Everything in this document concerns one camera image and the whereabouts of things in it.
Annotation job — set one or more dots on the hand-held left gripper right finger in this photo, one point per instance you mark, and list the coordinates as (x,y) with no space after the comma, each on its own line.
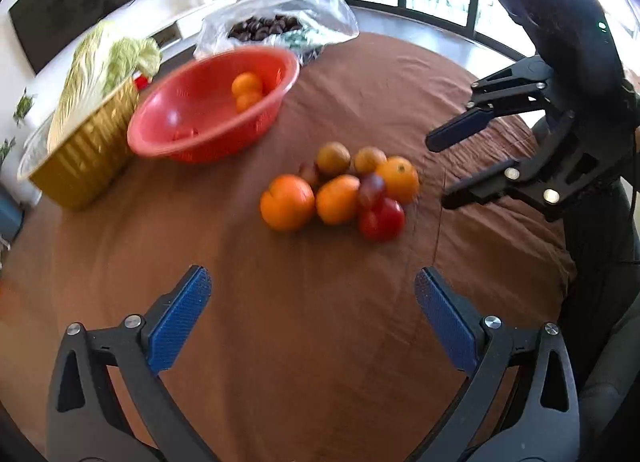
(445,314)

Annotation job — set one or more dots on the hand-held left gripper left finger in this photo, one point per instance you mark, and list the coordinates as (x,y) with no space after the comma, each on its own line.
(180,314)

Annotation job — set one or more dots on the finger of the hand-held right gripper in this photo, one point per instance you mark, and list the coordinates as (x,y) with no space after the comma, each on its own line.
(490,184)
(460,130)

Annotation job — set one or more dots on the brown round fruit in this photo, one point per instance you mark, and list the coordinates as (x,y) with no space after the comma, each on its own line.
(370,160)
(332,157)

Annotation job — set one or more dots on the dark purple plum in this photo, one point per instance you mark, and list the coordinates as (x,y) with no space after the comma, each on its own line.
(371,190)

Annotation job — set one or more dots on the large red tomato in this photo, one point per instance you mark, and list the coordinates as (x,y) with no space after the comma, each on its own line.
(382,219)

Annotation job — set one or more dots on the large orange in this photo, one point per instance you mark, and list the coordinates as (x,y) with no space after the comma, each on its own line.
(287,202)

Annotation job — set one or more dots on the red plastic basket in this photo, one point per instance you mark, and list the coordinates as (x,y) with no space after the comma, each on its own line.
(200,92)

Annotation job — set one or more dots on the brown tablecloth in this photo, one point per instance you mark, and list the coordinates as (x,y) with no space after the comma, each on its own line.
(300,317)

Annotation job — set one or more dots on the gold foil pan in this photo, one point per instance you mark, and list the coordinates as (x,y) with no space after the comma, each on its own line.
(80,162)

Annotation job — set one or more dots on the grey chair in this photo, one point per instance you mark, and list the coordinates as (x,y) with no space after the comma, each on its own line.
(612,392)

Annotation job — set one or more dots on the clear plastic bag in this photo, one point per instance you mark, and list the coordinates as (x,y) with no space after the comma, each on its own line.
(320,7)

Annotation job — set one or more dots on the tall tree in blue-grey pot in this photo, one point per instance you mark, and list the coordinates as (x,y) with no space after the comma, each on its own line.
(7,214)

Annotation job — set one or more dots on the pile of dark chestnuts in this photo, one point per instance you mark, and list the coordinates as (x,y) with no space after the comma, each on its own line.
(262,27)

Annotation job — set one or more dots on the plant in ribbed white pot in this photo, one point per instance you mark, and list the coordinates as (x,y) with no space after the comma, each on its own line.
(5,148)

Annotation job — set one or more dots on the napa cabbage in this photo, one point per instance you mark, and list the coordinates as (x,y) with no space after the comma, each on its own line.
(90,72)

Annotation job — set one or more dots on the white television cabinet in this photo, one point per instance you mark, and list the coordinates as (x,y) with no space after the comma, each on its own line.
(195,17)

